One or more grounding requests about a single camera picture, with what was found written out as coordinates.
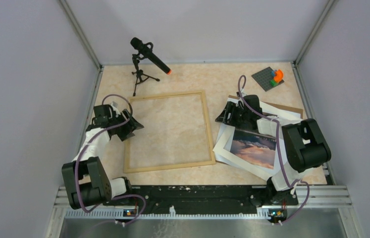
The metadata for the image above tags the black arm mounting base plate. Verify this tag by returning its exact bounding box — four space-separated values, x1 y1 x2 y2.
105 185 299 215

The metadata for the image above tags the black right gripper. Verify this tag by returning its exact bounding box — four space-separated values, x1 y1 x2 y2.
215 102 250 128

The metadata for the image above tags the brown cardboard backing board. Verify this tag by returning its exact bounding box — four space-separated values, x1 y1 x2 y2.
215 95 304 179

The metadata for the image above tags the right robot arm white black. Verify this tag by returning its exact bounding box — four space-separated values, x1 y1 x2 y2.
213 95 331 204

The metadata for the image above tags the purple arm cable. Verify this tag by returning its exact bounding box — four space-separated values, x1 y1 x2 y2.
238 75 311 226
73 94 147 228

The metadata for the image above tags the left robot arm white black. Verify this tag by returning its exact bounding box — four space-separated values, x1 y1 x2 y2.
61 104 143 212

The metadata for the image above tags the white mat board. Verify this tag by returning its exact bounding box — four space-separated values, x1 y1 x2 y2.
213 125 280 180

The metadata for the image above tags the sunset cloud photo print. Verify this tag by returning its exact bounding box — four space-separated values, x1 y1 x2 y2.
230 129 276 170

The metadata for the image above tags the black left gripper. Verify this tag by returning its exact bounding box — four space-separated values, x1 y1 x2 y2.
109 109 144 141

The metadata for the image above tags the black microphone orange tip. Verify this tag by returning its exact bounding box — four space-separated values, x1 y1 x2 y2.
130 37 172 75

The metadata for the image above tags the colourful toy brick stack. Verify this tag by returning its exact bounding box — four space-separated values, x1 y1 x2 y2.
269 69 284 87

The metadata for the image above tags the grey building brick baseplate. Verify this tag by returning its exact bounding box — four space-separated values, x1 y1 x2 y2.
251 67 284 92

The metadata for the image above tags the black mini tripod stand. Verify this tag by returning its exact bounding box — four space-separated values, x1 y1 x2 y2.
131 54 160 97

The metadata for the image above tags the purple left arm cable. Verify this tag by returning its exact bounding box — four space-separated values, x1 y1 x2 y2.
73 94 147 228

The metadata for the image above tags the aluminium front rail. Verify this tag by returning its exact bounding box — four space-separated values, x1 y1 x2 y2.
54 185 352 221

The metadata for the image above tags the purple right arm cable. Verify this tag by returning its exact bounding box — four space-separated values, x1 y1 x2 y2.
238 75 311 226

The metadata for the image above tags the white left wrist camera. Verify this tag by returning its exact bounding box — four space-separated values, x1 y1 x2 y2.
110 101 120 117

